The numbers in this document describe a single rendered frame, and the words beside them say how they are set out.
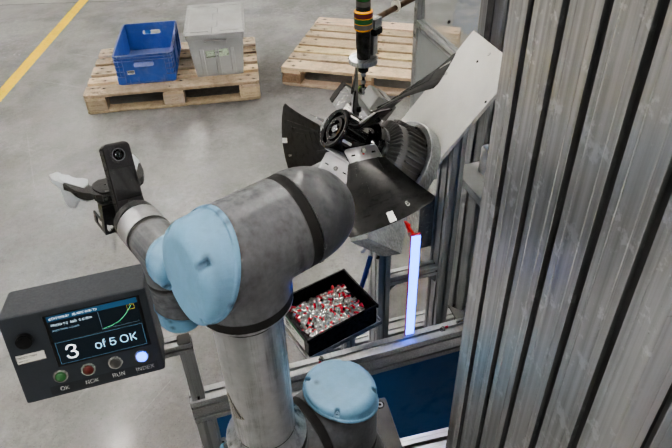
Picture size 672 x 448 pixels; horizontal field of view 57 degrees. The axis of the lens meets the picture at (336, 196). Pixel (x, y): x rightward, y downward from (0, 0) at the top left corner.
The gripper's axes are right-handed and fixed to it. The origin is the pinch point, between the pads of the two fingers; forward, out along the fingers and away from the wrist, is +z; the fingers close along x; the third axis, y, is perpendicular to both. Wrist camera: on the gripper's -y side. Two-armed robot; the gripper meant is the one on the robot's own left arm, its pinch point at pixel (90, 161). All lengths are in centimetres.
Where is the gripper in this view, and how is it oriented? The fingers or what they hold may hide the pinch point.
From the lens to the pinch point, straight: 122.6
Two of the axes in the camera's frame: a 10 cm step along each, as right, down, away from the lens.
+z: -6.3, -4.5, 6.3
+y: -0.8, 8.5, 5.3
